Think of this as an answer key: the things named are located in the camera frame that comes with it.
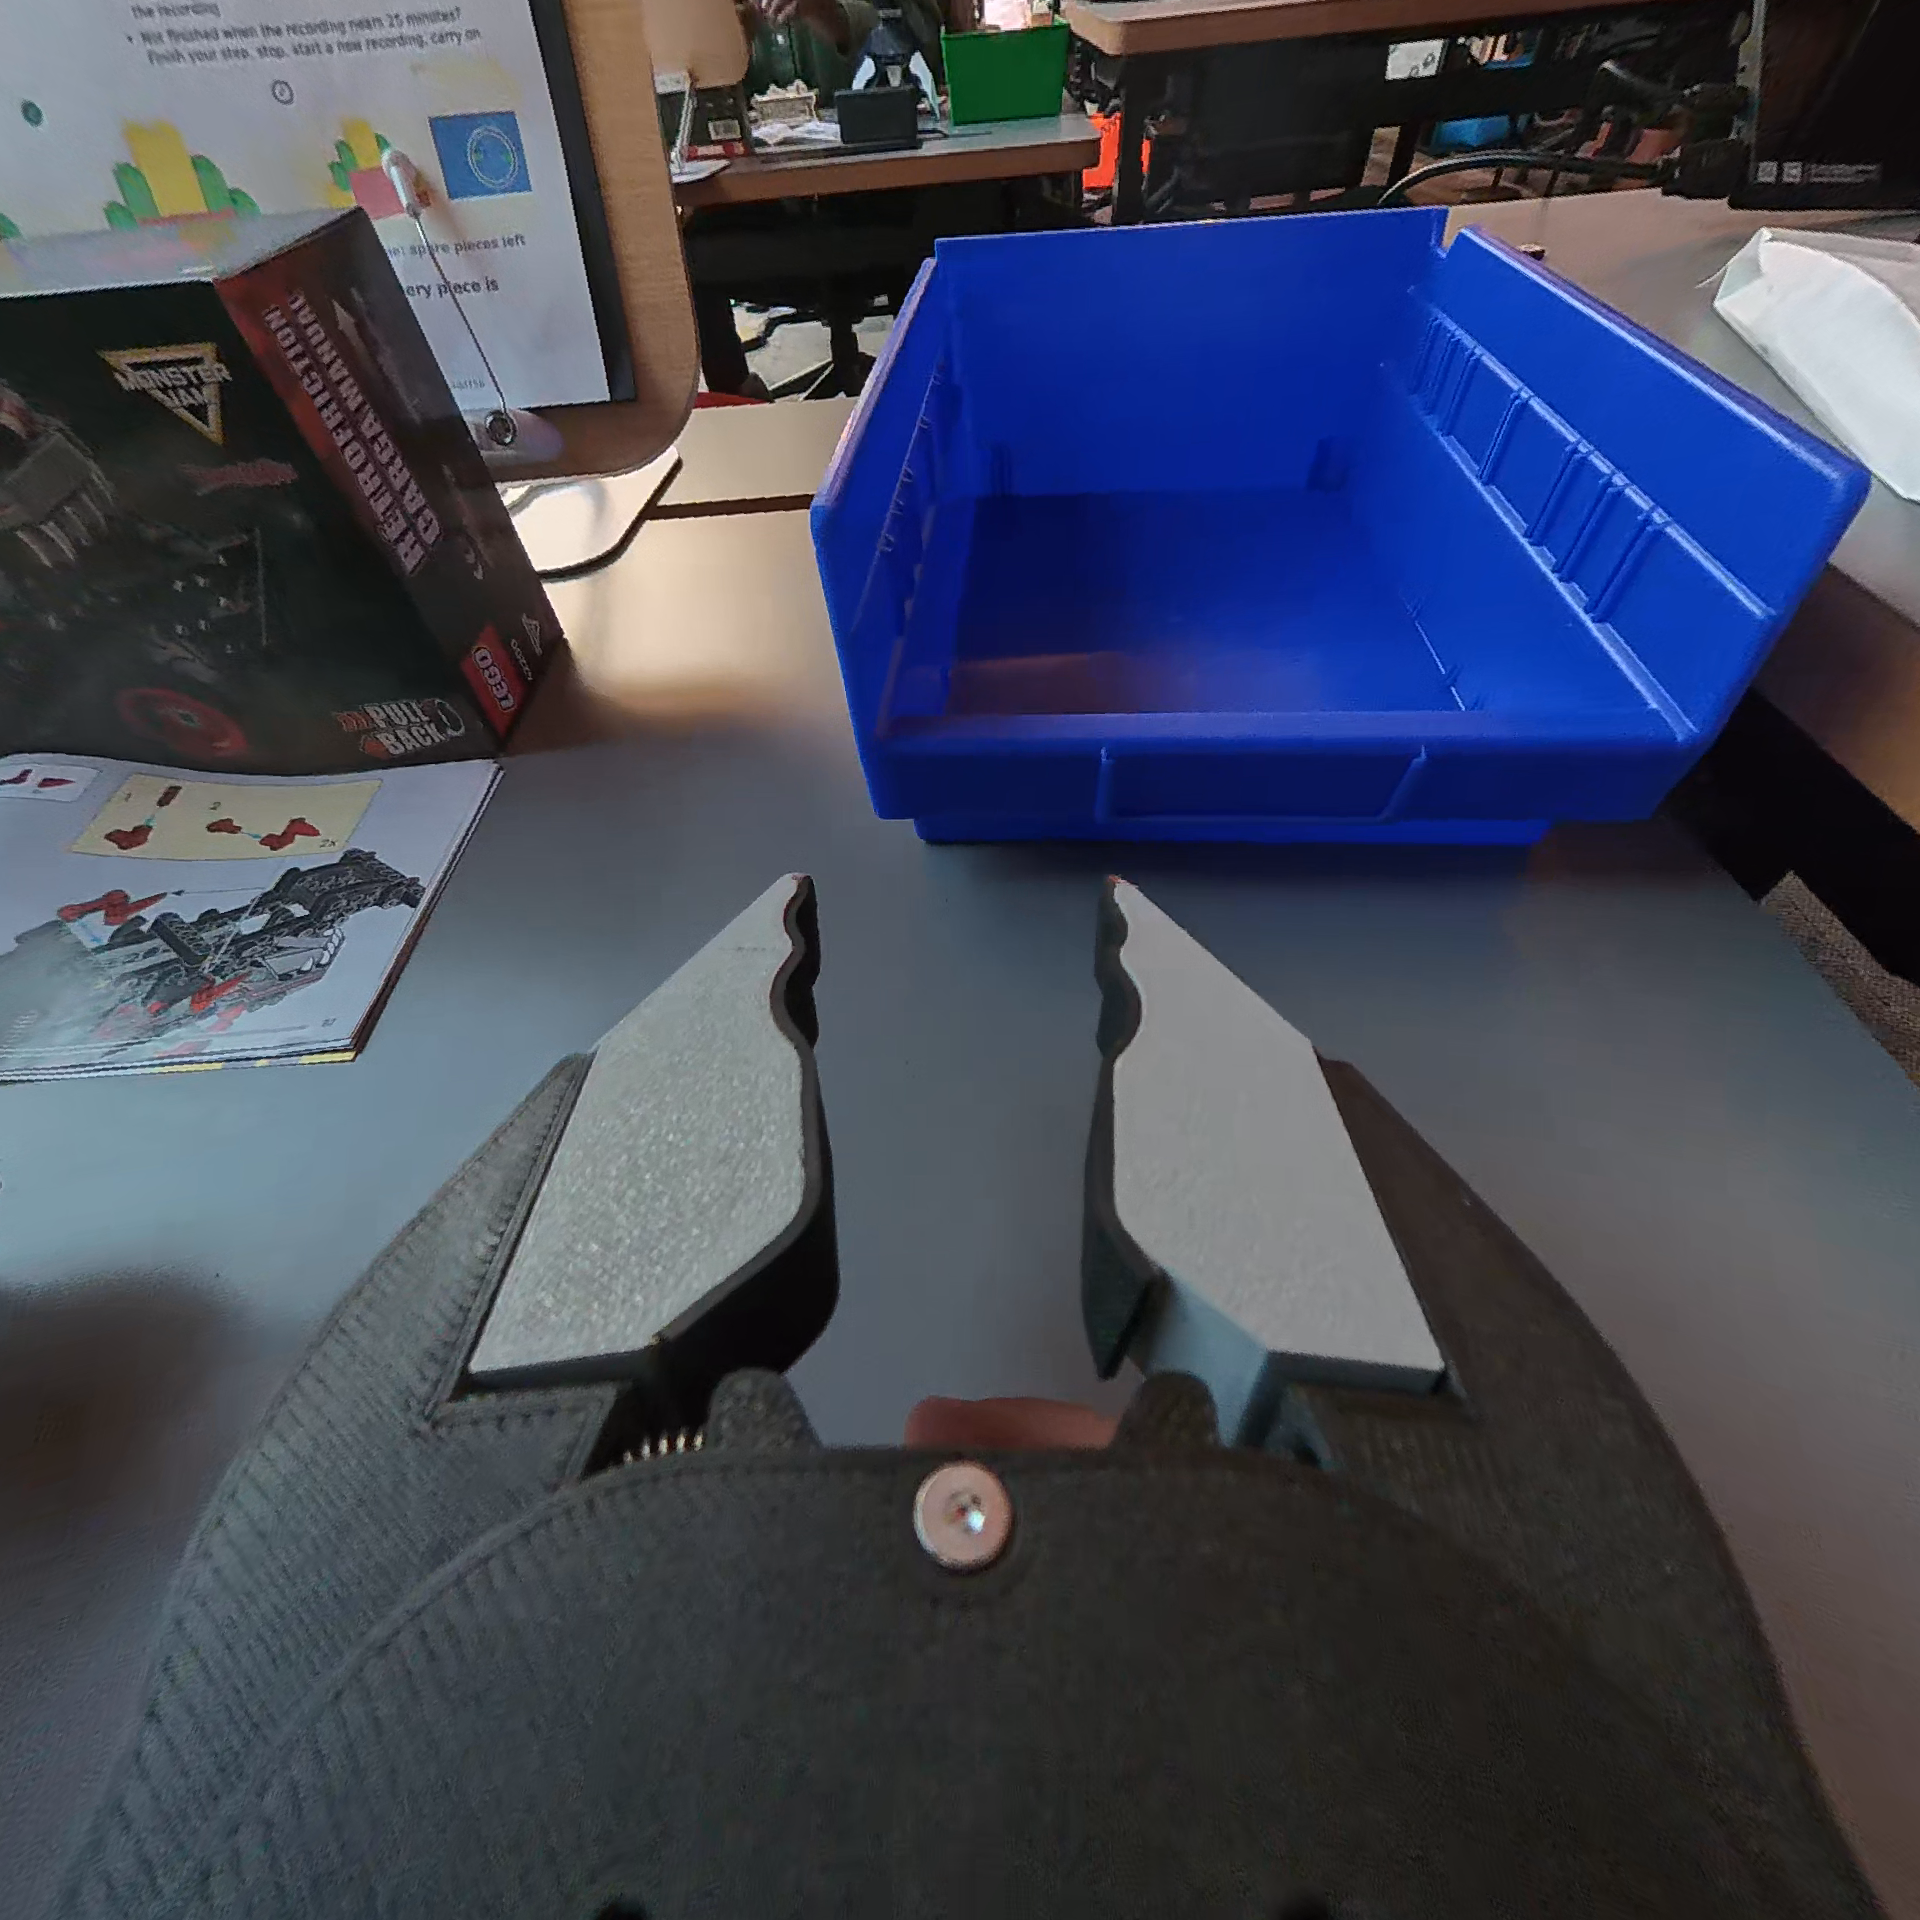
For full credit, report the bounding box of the background desk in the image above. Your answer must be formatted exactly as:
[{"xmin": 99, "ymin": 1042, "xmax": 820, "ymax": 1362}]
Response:
[{"xmin": 674, "ymin": 115, "xmax": 1103, "ymax": 212}]

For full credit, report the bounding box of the blue plastic storage bin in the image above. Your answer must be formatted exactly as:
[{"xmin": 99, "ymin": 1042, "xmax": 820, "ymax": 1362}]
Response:
[{"xmin": 809, "ymin": 208, "xmax": 1874, "ymax": 849}]

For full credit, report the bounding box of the small green bin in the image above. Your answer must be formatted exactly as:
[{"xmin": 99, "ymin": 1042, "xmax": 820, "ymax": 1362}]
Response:
[{"xmin": 941, "ymin": 22, "xmax": 1072, "ymax": 129}]

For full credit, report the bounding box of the white plastic bag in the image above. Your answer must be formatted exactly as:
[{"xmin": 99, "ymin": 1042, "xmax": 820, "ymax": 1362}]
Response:
[{"xmin": 1715, "ymin": 223, "xmax": 1920, "ymax": 504}]

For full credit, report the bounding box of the black cardboard box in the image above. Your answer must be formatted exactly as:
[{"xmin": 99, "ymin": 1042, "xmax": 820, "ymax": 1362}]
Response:
[{"xmin": 1729, "ymin": 0, "xmax": 1920, "ymax": 212}]

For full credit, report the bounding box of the thin metal rod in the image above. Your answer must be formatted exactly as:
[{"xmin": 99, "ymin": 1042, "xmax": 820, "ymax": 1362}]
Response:
[{"xmin": 380, "ymin": 150, "xmax": 521, "ymax": 451}]

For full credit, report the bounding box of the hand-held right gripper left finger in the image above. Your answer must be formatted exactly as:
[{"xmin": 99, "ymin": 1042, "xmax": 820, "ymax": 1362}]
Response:
[{"xmin": 462, "ymin": 876, "xmax": 844, "ymax": 1397}]

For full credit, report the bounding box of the black cable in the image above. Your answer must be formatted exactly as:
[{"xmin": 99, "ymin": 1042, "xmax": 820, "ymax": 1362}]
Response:
[{"xmin": 1374, "ymin": 150, "xmax": 1733, "ymax": 212}]

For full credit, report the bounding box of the lego instruction booklet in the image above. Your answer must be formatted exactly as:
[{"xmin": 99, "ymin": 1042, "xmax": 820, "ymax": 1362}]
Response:
[{"xmin": 0, "ymin": 752, "xmax": 504, "ymax": 1083}]

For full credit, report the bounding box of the computer monitor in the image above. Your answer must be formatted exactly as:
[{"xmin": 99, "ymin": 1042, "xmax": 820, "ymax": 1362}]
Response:
[{"xmin": 0, "ymin": 0, "xmax": 704, "ymax": 578}]

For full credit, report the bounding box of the dark lego set box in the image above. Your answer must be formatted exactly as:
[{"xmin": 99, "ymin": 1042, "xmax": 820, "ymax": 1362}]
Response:
[{"xmin": 0, "ymin": 208, "xmax": 567, "ymax": 775}]

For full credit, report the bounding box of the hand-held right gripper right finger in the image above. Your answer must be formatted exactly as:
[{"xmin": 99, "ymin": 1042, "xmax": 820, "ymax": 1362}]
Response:
[{"xmin": 1079, "ymin": 878, "xmax": 1453, "ymax": 1469}]

